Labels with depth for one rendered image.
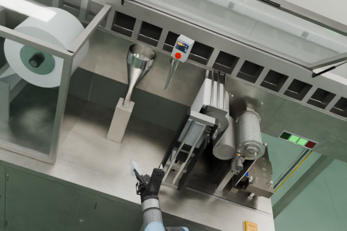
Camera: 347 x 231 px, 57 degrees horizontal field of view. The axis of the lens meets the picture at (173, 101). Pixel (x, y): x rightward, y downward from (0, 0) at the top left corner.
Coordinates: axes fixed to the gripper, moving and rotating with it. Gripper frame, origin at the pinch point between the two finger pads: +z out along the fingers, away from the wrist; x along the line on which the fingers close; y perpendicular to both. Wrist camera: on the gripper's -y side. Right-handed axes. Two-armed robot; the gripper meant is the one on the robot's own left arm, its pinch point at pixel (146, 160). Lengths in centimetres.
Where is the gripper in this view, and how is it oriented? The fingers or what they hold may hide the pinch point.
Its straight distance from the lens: 148.5
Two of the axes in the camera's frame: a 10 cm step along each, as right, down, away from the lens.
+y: -4.5, 7.1, 5.5
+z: -1.7, -6.7, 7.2
